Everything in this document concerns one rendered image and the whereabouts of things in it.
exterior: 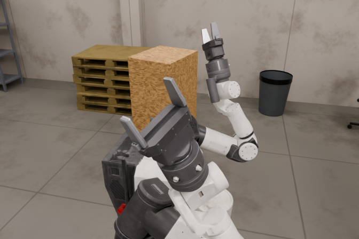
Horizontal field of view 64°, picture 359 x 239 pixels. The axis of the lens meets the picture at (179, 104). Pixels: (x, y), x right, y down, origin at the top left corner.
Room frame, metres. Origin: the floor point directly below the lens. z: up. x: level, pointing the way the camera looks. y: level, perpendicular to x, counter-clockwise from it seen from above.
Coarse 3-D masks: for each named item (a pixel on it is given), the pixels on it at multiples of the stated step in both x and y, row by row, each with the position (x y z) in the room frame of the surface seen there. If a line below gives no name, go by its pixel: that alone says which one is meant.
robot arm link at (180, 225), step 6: (180, 216) 0.57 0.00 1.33; (180, 222) 0.55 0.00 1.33; (174, 228) 0.53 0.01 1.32; (180, 228) 0.53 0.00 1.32; (186, 228) 0.54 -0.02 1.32; (168, 234) 0.52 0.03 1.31; (174, 234) 0.52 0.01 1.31; (180, 234) 0.52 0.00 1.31; (186, 234) 0.52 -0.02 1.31; (192, 234) 0.53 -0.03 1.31
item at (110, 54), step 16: (96, 48) 4.42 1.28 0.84; (112, 48) 4.42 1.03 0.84; (128, 48) 4.42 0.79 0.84; (144, 48) 4.42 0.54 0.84; (80, 64) 3.92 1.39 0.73; (96, 64) 3.96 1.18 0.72; (112, 64) 3.82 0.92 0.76; (80, 80) 3.96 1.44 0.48; (96, 80) 4.13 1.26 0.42; (112, 80) 3.87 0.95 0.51; (128, 80) 3.77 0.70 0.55; (80, 96) 3.94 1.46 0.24; (96, 96) 3.88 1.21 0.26; (112, 96) 3.84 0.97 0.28; (128, 96) 3.79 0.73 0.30; (112, 112) 3.83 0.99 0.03; (128, 112) 3.85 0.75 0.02
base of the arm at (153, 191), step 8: (144, 184) 0.61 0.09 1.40; (152, 184) 0.63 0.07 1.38; (160, 184) 0.65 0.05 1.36; (144, 192) 0.58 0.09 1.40; (152, 192) 0.59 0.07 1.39; (160, 192) 0.61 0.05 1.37; (144, 200) 0.57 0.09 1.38; (152, 200) 0.56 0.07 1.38; (160, 200) 0.57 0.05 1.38; (168, 200) 0.59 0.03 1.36; (120, 232) 0.55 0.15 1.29
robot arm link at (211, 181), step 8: (208, 168) 0.48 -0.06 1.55; (216, 168) 0.50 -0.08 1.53; (200, 176) 0.45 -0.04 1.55; (208, 176) 0.48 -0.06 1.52; (216, 176) 0.49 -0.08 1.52; (224, 176) 0.49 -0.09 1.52; (184, 184) 0.44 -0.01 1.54; (192, 184) 0.44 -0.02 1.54; (200, 184) 0.45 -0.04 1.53; (208, 184) 0.47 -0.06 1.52; (216, 184) 0.48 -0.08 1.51; (224, 184) 0.48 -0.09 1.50; (184, 192) 0.46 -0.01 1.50; (192, 192) 0.46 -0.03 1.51; (200, 192) 0.46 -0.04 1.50; (208, 192) 0.47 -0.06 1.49; (216, 192) 0.48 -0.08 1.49; (184, 200) 0.46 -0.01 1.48; (192, 200) 0.45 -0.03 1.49; (200, 200) 0.46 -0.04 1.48; (208, 200) 0.47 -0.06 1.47; (192, 208) 0.45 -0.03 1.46
